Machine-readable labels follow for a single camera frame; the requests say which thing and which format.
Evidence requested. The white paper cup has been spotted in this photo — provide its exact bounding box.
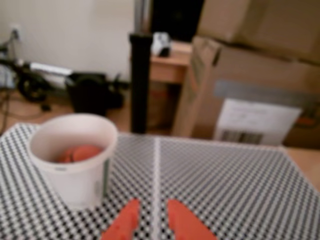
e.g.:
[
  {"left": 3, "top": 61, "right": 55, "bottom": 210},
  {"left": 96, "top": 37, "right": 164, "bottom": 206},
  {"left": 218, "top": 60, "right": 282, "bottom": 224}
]
[{"left": 27, "top": 112, "right": 119, "bottom": 210}]

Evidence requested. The orange mini basketball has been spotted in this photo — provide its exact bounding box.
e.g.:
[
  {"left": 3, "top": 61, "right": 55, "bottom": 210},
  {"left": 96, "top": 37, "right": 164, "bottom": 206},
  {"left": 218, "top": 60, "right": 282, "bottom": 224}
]
[{"left": 58, "top": 144, "right": 103, "bottom": 164}]

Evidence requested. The white and black small device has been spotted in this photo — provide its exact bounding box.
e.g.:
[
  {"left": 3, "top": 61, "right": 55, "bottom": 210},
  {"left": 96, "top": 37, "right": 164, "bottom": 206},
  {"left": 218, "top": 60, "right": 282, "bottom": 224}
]
[{"left": 151, "top": 31, "right": 173, "bottom": 57}]

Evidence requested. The wooden side table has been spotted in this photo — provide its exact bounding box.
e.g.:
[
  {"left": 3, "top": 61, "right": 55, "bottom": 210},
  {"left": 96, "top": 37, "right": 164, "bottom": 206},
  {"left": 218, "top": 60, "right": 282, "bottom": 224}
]
[{"left": 149, "top": 41, "right": 194, "bottom": 85}]

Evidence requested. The silver metal pole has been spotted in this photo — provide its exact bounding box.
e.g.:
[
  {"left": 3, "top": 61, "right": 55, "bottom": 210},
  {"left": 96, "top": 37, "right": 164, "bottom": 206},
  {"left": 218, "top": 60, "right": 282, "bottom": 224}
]
[{"left": 133, "top": 0, "right": 152, "bottom": 35}]

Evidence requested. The white power strip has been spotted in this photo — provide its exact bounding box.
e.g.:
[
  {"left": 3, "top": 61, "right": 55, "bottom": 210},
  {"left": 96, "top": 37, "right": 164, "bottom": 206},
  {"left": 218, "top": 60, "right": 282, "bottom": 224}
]
[{"left": 29, "top": 61, "right": 74, "bottom": 76}]

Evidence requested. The black white checkerboard sheet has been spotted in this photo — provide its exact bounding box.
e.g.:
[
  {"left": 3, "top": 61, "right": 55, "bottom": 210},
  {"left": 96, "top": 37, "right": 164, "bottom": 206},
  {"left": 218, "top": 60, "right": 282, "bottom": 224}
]
[
  {"left": 0, "top": 122, "right": 161, "bottom": 240},
  {"left": 154, "top": 136, "right": 320, "bottom": 240}
]

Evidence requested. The white wall outlet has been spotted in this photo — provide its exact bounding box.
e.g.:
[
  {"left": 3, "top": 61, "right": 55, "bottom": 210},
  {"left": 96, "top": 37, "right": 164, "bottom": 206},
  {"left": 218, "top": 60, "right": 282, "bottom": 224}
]
[{"left": 9, "top": 23, "right": 25, "bottom": 41}]

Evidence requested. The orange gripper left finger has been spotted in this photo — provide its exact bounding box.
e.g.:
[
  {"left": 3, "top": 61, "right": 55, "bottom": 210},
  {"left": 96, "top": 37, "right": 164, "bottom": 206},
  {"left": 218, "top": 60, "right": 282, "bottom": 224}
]
[{"left": 100, "top": 198, "right": 140, "bottom": 240}]

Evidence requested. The black cable tangle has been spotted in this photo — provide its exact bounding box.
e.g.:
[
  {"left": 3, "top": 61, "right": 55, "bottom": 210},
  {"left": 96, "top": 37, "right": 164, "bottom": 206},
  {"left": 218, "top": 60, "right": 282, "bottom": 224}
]
[{"left": 0, "top": 39, "right": 53, "bottom": 114}]

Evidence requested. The black speaker box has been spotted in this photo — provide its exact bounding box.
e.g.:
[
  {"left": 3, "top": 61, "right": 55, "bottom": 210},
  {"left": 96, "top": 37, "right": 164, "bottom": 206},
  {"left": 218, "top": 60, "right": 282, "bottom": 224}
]
[{"left": 149, "top": 0, "right": 205, "bottom": 43}]

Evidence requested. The black square post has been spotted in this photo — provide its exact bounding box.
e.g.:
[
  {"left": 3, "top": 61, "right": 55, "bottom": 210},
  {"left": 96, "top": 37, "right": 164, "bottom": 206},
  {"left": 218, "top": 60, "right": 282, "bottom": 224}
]
[{"left": 128, "top": 32, "right": 154, "bottom": 135}]

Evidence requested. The large brown cardboard box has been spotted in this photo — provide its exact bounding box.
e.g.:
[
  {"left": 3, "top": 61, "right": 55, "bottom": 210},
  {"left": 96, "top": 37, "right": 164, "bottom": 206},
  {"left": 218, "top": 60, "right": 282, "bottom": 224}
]
[{"left": 196, "top": 0, "right": 320, "bottom": 65}]

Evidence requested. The brown cardboard box with label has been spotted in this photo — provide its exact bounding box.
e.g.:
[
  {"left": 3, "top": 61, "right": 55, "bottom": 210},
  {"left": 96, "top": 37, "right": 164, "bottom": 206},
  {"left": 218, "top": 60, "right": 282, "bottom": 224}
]
[{"left": 171, "top": 35, "right": 320, "bottom": 149}]

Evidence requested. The black bag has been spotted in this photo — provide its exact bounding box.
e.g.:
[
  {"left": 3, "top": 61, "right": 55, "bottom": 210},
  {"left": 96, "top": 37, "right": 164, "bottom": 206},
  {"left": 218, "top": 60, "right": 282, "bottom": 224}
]
[{"left": 65, "top": 71, "right": 126, "bottom": 116}]

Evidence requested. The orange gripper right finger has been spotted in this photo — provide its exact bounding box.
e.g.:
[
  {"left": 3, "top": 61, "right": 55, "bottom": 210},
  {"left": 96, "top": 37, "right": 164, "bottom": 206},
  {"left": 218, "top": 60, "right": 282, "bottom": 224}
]
[{"left": 166, "top": 199, "right": 218, "bottom": 240}]

